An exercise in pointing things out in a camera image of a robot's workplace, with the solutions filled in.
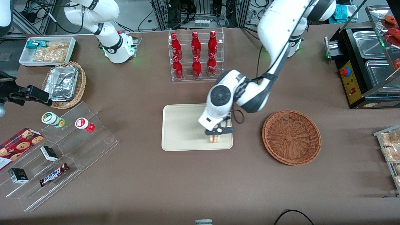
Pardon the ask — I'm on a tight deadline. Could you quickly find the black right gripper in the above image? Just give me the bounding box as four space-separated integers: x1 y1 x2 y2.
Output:
0 71 53 107

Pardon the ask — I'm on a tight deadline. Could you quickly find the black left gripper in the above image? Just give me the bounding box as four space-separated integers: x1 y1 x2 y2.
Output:
204 111 235 136

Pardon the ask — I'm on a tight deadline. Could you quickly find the light wicker basket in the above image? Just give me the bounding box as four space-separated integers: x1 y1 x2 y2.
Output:
42 61 87 110

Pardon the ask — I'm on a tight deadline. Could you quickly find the beige plastic tray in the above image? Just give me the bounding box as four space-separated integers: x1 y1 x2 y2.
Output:
161 103 234 152

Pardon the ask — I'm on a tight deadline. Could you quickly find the brown round wicker basket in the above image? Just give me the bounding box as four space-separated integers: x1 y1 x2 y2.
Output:
262 109 322 166

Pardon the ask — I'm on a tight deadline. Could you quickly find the green capped yogurt bottle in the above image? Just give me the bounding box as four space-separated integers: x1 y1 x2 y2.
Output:
42 112 66 128

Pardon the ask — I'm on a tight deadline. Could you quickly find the aluminium foil container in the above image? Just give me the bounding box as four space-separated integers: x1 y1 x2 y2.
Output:
44 65 79 102

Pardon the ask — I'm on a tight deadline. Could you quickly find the white rectangular snack bin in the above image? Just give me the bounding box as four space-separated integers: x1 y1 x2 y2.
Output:
19 37 77 67

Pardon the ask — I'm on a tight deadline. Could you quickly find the clear bag of crackers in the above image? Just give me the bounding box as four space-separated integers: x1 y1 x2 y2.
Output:
32 47 68 63
47 42 70 50

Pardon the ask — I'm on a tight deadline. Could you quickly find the red capped yogurt bottle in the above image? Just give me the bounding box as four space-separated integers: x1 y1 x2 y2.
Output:
75 117 96 133

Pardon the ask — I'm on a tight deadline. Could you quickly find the red chocolate cookie box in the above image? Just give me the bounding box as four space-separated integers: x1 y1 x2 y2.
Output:
0 127 44 172

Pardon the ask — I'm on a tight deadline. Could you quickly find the teal snack packet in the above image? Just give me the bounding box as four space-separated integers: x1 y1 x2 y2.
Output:
26 40 49 50

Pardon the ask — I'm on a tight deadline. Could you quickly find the small black carton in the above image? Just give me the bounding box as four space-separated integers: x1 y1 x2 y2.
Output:
8 168 29 184
40 146 59 162

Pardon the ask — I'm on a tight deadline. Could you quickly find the red cola bottle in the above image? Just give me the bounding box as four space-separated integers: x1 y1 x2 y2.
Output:
207 52 218 78
208 30 218 58
191 31 202 58
172 56 184 79
170 33 183 60
192 56 203 79

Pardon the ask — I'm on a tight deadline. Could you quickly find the clear acrylic stepped display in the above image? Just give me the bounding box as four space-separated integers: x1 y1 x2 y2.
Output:
0 102 120 213

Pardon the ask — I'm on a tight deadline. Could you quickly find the snickers chocolate bar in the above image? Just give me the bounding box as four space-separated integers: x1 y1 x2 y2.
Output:
39 163 70 187

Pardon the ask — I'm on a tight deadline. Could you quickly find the clear acrylic bottle rack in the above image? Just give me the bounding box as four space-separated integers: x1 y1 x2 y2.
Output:
168 28 225 82

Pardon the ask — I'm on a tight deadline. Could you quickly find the black hot food case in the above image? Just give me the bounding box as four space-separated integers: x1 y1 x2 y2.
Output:
324 5 400 110

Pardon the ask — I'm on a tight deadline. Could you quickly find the steel food pan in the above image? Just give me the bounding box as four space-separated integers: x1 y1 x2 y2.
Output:
352 30 388 60
365 59 400 89

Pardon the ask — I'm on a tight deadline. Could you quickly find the teal plastic bag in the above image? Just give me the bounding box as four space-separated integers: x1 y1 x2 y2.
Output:
335 4 358 24

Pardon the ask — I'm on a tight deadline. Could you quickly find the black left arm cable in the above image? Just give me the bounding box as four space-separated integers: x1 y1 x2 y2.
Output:
231 45 265 125

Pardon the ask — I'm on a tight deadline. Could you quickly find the aluminium profile frame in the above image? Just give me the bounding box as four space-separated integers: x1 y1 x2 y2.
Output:
12 0 57 35
152 0 250 30

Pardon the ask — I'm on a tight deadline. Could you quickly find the black floor cable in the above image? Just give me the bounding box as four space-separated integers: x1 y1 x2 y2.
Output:
273 209 315 225

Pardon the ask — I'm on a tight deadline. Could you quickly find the metal wire tray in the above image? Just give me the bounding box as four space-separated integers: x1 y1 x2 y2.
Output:
373 125 400 198

